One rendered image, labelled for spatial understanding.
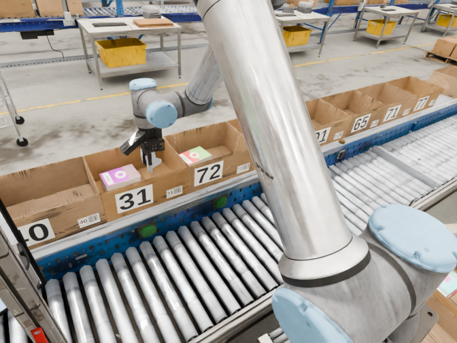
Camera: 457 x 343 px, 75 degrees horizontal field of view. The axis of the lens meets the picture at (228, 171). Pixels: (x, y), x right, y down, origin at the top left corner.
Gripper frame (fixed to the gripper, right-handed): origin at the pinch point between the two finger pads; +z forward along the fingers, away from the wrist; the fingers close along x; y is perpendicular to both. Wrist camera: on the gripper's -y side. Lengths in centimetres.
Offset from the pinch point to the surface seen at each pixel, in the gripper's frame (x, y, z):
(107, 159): 28.2, -9.7, 11.3
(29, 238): -1, -47, 16
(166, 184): -0.8, 8.1, 12.1
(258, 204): -14, 56, 37
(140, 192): -0.9, -4.3, 12.0
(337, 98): 27, 157, 11
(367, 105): 12, 175, 14
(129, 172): 18.9, -2.7, 15.4
